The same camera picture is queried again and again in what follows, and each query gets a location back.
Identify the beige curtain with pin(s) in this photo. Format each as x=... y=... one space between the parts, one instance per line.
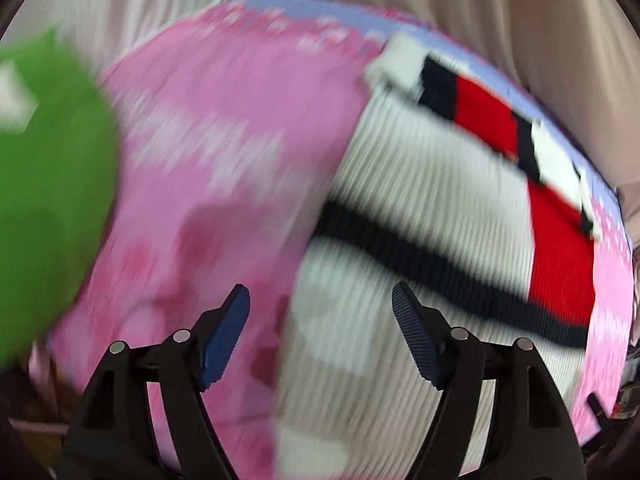
x=450 y=0

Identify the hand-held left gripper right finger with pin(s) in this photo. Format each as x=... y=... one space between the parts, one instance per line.
x=417 y=332

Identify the white striped knit sweater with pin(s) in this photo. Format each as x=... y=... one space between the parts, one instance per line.
x=430 y=210

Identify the green cloth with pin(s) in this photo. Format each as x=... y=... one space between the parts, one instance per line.
x=47 y=200

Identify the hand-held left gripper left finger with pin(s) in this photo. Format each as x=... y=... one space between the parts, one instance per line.
x=227 y=330

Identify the pink printed blanket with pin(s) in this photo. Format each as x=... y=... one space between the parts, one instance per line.
x=225 y=160

